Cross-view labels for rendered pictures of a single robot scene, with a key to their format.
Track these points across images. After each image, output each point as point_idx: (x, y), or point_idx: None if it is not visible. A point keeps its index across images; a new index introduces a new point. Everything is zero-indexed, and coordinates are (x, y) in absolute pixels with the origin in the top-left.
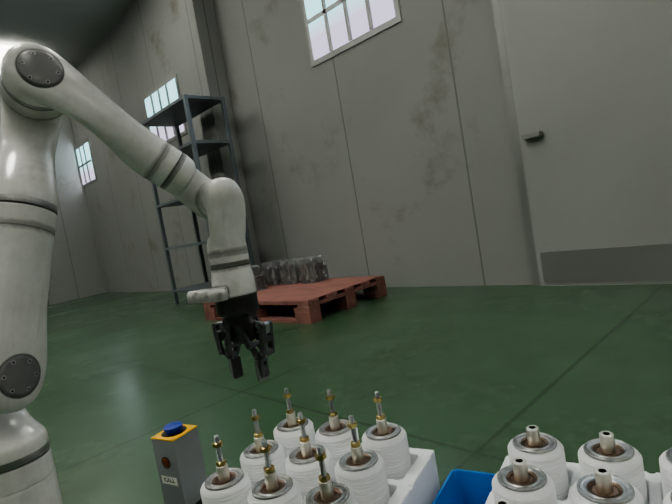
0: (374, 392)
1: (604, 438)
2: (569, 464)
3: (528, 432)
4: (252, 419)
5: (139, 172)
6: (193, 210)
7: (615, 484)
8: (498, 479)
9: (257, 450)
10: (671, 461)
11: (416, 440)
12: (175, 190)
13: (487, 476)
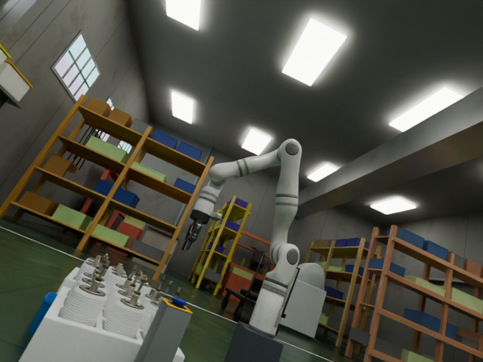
0: (107, 254)
1: (100, 258)
2: (71, 274)
3: (98, 261)
4: (146, 281)
5: (251, 173)
6: (225, 178)
7: (116, 270)
8: (123, 276)
9: (136, 304)
10: (100, 262)
11: None
12: (236, 177)
13: (49, 294)
